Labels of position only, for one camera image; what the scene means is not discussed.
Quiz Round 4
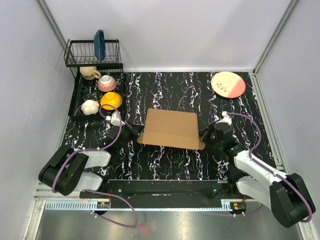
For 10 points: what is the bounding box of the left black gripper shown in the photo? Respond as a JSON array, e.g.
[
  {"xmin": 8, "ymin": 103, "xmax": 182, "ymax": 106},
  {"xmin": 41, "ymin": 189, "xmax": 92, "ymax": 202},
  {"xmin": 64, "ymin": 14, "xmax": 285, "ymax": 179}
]
[{"xmin": 116, "ymin": 119, "xmax": 146, "ymax": 152}]

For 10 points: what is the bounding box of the brown cardboard box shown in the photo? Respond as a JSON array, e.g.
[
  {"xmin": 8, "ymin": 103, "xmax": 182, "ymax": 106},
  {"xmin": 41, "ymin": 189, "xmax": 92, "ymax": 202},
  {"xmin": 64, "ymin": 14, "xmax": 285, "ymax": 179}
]
[{"xmin": 137, "ymin": 108, "xmax": 205, "ymax": 150}]

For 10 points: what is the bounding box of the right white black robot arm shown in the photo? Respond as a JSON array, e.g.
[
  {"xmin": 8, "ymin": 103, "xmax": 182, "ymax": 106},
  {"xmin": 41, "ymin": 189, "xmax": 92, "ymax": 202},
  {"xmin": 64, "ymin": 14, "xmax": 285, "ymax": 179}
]
[{"xmin": 201, "ymin": 120, "xmax": 316, "ymax": 228}]

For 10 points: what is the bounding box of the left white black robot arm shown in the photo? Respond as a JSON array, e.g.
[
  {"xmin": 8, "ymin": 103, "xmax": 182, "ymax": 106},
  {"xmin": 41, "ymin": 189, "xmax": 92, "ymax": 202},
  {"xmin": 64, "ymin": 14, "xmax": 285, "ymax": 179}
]
[{"xmin": 38, "ymin": 120, "xmax": 140, "ymax": 196}]

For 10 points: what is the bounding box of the yellow ribbed bowl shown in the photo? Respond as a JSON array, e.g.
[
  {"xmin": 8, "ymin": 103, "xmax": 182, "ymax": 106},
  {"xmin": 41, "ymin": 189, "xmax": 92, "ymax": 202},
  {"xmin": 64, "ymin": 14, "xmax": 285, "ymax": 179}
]
[{"xmin": 100, "ymin": 91, "xmax": 123, "ymax": 111}]

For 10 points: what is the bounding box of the white flower shaped cup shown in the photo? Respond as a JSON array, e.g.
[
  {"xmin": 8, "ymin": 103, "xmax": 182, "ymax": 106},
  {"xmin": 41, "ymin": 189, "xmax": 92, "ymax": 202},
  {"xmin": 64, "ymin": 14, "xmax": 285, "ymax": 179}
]
[{"xmin": 81, "ymin": 99, "xmax": 100, "ymax": 116}]

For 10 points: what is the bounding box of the pink cream round plate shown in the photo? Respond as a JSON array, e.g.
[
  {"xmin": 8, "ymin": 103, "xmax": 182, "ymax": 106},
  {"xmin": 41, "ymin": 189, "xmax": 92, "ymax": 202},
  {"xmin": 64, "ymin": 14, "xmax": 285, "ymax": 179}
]
[{"xmin": 210, "ymin": 71, "xmax": 246, "ymax": 99}]

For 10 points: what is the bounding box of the pink patterned bowl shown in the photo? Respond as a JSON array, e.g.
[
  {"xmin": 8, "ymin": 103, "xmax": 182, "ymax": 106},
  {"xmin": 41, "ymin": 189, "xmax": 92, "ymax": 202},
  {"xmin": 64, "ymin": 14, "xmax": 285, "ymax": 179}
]
[{"xmin": 97, "ymin": 75, "xmax": 117, "ymax": 92}]

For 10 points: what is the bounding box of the black tray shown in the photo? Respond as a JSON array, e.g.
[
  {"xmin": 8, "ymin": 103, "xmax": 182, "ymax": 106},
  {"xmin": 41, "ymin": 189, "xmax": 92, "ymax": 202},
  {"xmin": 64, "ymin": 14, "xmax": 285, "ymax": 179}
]
[{"xmin": 68, "ymin": 69, "xmax": 127, "ymax": 122}]

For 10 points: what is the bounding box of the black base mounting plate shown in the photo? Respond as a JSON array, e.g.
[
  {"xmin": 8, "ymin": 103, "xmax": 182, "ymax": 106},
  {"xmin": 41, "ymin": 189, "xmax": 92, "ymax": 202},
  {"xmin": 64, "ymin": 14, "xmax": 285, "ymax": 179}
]
[{"xmin": 79, "ymin": 179, "xmax": 241, "ymax": 210}]

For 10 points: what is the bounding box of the beige mug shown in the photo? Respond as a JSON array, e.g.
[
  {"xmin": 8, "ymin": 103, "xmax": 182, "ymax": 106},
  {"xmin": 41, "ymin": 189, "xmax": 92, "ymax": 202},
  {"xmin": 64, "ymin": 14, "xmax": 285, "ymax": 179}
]
[{"xmin": 79, "ymin": 66, "xmax": 102, "ymax": 80}]

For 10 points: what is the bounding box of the blue plate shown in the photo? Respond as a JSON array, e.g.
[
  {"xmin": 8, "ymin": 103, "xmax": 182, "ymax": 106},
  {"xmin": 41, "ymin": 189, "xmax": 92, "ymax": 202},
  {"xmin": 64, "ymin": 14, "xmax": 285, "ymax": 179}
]
[{"xmin": 93, "ymin": 29, "xmax": 106, "ymax": 61}]

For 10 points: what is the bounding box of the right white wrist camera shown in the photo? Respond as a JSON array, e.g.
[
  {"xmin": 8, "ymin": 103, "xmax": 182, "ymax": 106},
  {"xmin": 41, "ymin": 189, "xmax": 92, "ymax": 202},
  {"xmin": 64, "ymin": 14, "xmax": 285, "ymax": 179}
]
[{"xmin": 220, "ymin": 111, "xmax": 232, "ymax": 126}]

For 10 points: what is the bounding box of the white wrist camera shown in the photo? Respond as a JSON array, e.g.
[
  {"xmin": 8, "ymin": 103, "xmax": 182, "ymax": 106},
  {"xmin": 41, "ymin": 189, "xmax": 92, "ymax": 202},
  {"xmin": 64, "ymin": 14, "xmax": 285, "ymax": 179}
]
[
  {"xmin": 220, "ymin": 111, "xmax": 232, "ymax": 126},
  {"xmin": 105, "ymin": 111, "xmax": 123, "ymax": 127}
]

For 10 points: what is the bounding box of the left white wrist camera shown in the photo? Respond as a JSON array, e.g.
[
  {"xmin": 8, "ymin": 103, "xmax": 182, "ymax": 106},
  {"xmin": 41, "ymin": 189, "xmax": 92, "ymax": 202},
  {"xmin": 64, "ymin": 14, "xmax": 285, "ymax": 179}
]
[{"xmin": 105, "ymin": 111, "xmax": 123, "ymax": 127}]

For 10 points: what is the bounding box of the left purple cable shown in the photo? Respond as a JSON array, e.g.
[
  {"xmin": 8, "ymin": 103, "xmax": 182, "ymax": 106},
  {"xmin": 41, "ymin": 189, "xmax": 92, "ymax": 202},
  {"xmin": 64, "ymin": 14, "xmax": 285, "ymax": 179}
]
[{"xmin": 51, "ymin": 104, "xmax": 139, "ymax": 228}]

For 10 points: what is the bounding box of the purple cable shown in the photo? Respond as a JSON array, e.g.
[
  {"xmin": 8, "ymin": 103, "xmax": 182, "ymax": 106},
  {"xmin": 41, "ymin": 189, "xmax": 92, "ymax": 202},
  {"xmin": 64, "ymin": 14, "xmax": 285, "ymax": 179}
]
[
  {"xmin": 199, "ymin": 111, "xmax": 313, "ymax": 223},
  {"xmin": 51, "ymin": 104, "xmax": 139, "ymax": 228}
]

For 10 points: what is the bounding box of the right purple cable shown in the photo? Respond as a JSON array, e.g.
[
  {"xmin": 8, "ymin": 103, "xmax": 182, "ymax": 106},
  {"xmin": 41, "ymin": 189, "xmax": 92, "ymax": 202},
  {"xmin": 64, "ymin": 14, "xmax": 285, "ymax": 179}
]
[{"xmin": 199, "ymin": 111, "xmax": 313, "ymax": 223}]

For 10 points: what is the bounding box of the black wire dish rack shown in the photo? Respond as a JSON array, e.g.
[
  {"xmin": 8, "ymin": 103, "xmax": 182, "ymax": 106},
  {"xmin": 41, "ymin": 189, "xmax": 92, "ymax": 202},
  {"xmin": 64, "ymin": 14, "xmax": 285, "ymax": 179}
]
[{"xmin": 63, "ymin": 39, "xmax": 124, "ymax": 72}]

